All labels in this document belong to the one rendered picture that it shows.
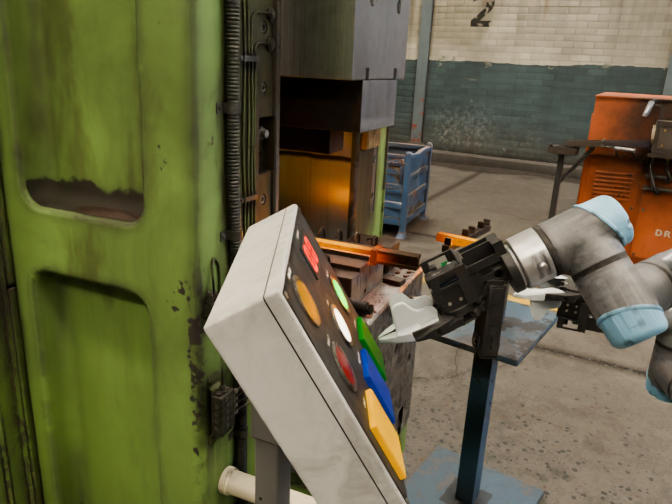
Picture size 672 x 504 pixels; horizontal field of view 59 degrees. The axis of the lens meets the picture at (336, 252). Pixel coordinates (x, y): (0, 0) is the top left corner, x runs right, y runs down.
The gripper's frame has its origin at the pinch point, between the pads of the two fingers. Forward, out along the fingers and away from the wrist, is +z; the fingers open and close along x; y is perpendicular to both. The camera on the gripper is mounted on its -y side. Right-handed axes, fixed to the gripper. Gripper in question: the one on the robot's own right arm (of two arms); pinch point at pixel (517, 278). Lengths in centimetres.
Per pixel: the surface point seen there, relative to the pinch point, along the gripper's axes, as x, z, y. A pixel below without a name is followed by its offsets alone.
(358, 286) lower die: -8.2, 30.7, 5.0
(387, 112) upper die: 2.5, 30.6, -30.0
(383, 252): -1.3, 28.0, -1.1
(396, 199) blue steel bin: 344, 133, 67
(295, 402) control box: -73, 12, -9
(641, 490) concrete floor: 88, -45, 100
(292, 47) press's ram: -17, 43, -42
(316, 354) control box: -72, 11, -14
